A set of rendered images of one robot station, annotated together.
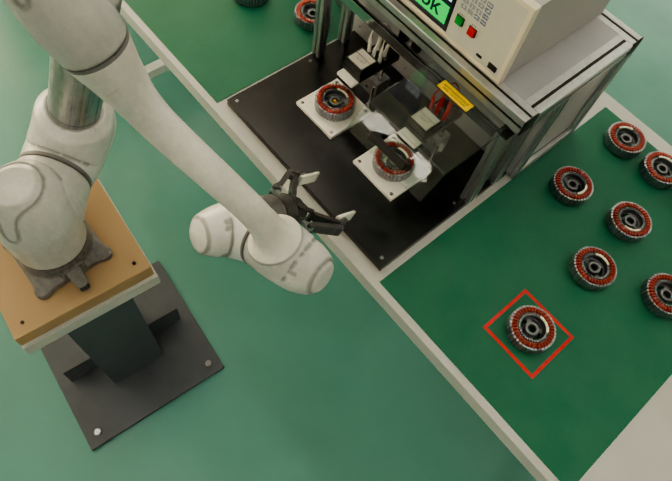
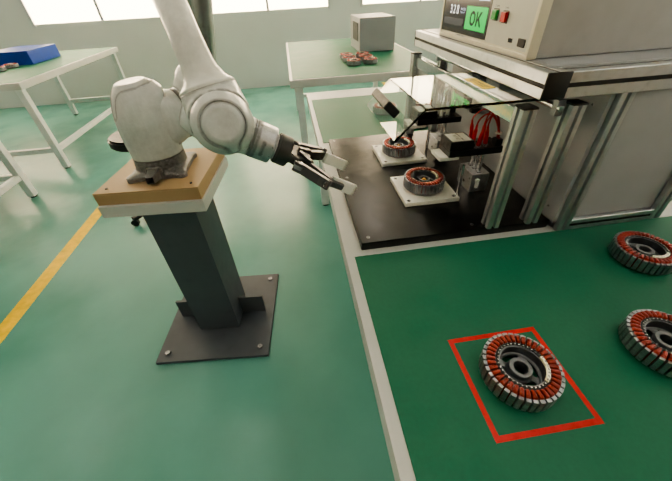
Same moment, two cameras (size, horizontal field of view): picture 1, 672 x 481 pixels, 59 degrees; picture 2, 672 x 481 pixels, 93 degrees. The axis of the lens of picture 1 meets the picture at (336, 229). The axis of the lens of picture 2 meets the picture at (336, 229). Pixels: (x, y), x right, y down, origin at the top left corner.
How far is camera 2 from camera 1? 0.96 m
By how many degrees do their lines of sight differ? 37
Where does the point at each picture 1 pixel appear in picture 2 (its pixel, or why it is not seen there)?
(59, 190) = (153, 95)
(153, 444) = (188, 382)
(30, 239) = (121, 117)
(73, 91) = not seen: hidden behind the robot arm
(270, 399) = (282, 398)
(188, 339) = (260, 325)
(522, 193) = (565, 244)
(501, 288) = (496, 313)
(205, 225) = not seen: hidden behind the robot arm
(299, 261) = (203, 94)
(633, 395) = not seen: outside the picture
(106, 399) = (189, 336)
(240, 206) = (167, 16)
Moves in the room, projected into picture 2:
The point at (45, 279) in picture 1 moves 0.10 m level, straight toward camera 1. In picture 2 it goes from (138, 172) to (128, 187)
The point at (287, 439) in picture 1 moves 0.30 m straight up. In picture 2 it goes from (272, 440) to (255, 401)
